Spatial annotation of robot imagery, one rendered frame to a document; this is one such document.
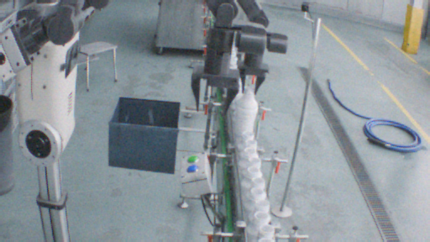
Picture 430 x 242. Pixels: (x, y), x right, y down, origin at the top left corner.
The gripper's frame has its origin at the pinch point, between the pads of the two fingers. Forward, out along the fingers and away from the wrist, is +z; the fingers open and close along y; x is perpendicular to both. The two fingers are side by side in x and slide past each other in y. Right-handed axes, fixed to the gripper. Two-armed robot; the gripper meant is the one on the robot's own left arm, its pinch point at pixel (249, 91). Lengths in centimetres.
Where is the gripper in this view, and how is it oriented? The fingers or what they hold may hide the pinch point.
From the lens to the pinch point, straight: 162.2
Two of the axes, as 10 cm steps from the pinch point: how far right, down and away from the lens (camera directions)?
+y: -9.9, -1.0, -0.7
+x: 0.2, 4.0, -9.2
